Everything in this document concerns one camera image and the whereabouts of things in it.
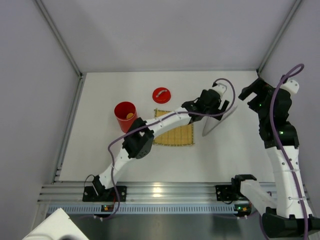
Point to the red round lid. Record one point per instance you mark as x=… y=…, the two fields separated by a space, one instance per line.
x=161 y=95

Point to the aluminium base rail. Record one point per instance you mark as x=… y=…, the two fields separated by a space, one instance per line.
x=137 y=192

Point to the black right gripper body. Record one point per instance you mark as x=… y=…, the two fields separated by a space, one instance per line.
x=253 y=91

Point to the round yellow biscuit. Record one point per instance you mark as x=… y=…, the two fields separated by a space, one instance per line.
x=129 y=116

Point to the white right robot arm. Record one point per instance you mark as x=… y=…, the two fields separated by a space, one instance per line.
x=289 y=215

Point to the red cylindrical container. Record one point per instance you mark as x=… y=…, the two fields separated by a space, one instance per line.
x=121 y=110

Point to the white box corner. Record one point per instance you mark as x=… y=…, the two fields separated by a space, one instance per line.
x=58 y=226

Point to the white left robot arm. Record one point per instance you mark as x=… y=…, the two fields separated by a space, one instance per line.
x=138 y=141

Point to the slotted grey cable duct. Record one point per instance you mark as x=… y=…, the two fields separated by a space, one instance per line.
x=102 y=209

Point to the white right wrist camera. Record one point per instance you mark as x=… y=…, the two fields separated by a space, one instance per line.
x=291 y=86

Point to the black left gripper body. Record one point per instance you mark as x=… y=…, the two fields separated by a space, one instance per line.
x=222 y=108

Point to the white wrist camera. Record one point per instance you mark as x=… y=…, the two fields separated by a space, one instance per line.
x=219 y=88
x=291 y=86

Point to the woven bamboo mat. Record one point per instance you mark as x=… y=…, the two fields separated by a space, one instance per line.
x=181 y=136

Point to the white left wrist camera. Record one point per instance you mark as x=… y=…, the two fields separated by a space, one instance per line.
x=219 y=88

